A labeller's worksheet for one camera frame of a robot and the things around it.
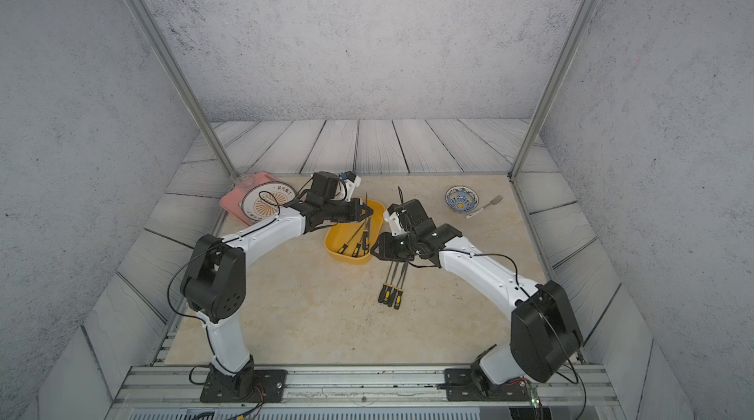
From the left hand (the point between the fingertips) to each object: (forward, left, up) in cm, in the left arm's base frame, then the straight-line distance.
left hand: (377, 212), depth 88 cm
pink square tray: (+19, +55, -15) cm, 60 cm away
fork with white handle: (+17, -44, -16) cm, 50 cm away
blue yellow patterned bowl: (+17, -31, -14) cm, 39 cm away
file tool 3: (-18, -6, -17) cm, 25 cm away
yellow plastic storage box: (+1, +9, -17) cm, 19 cm away
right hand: (-13, +1, 0) cm, 13 cm away
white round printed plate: (+19, +43, -14) cm, 49 cm away
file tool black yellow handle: (-2, +12, -16) cm, 20 cm away
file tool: (-2, +7, -16) cm, 17 cm away
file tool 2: (-5, +3, -3) cm, 7 cm away
